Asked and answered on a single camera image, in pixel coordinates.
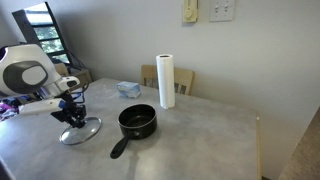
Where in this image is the blue tissue box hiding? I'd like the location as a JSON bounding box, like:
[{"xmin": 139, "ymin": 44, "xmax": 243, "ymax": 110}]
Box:
[{"xmin": 115, "ymin": 81, "xmax": 142, "ymax": 99}]

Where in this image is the dark framed window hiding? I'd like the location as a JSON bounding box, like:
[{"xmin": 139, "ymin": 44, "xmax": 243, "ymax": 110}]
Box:
[{"xmin": 11, "ymin": 1, "xmax": 73, "ymax": 64}]

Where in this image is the brown speckled counter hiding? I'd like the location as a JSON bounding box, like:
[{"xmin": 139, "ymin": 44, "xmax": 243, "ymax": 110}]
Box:
[{"xmin": 278, "ymin": 106, "xmax": 320, "ymax": 180}]

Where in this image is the brown cardboard box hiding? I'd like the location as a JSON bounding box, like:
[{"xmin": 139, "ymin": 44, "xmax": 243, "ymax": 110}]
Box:
[{"xmin": 54, "ymin": 63, "xmax": 94, "ymax": 86}]

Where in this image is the purple cloth pile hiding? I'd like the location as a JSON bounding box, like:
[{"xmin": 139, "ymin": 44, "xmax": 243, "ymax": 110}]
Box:
[{"xmin": 0, "ymin": 99, "xmax": 22, "ymax": 122}]

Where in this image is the white light switch plate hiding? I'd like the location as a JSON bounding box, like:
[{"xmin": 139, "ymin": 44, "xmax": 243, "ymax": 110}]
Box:
[{"xmin": 209, "ymin": 0, "xmax": 236, "ymax": 23}]

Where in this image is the wooden chair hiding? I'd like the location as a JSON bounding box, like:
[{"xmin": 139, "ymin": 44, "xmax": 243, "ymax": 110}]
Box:
[{"xmin": 140, "ymin": 64, "xmax": 196, "ymax": 97}]

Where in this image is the black saucepan with long handle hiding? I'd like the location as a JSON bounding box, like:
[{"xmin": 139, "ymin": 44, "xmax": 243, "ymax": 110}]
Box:
[{"xmin": 109, "ymin": 103, "xmax": 158, "ymax": 160}]

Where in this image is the white paper towel roll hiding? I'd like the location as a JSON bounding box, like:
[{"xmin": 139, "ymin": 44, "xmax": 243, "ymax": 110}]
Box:
[{"xmin": 155, "ymin": 53, "xmax": 177, "ymax": 110}]

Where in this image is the beige wall thermostat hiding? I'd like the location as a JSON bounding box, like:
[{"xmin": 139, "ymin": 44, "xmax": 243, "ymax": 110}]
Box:
[{"xmin": 181, "ymin": 0, "xmax": 199, "ymax": 24}]

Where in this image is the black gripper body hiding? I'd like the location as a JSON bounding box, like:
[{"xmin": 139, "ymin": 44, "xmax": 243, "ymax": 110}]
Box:
[{"xmin": 50, "ymin": 102, "xmax": 88, "ymax": 123}]

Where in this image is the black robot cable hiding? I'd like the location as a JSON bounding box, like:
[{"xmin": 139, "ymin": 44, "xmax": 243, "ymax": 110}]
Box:
[{"xmin": 68, "ymin": 82, "xmax": 90, "ymax": 108}]

